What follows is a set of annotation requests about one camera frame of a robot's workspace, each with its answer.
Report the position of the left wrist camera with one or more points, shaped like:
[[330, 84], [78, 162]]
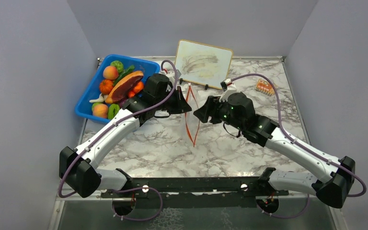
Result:
[[172, 76]]

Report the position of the orange snack packet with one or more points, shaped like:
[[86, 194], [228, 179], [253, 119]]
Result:
[[264, 87]]

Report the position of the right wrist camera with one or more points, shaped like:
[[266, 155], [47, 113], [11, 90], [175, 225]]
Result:
[[228, 88]]

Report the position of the toy green starfruit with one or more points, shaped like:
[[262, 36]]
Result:
[[113, 109]]

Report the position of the whiteboard on stand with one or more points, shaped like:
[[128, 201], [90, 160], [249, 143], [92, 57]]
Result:
[[203, 64]]

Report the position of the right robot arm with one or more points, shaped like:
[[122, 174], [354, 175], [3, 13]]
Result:
[[329, 178]]

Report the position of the toy orange tangerine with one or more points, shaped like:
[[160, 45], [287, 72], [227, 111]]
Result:
[[138, 87]]

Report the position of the toy green lettuce ball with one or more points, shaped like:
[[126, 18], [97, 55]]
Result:
[[118, 65]]

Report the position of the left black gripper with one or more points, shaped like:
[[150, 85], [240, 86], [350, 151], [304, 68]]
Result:
[[182, 105]]

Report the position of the toy green chili pepper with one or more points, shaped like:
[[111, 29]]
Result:
[[123, 74]]

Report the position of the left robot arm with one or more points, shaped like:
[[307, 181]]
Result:
[[78, 167]]

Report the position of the toy peach bottom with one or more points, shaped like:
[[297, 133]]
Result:
[[100, 110]]

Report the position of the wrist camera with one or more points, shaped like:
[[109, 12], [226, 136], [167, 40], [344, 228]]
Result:
[[172, 76], [228, 88]]

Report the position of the toy carrot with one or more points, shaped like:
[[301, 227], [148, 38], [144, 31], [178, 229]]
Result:
[[131, 94]]

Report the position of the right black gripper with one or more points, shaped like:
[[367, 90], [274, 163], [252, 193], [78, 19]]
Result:
[[203, 112]]

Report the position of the toy orange pumpkin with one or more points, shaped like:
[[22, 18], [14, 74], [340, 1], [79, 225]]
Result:
[[106, 86]]

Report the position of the clear zip top bag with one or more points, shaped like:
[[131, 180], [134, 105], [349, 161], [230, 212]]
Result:
[[190, 122]]

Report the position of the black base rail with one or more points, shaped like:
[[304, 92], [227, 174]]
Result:
[[194, 192]]

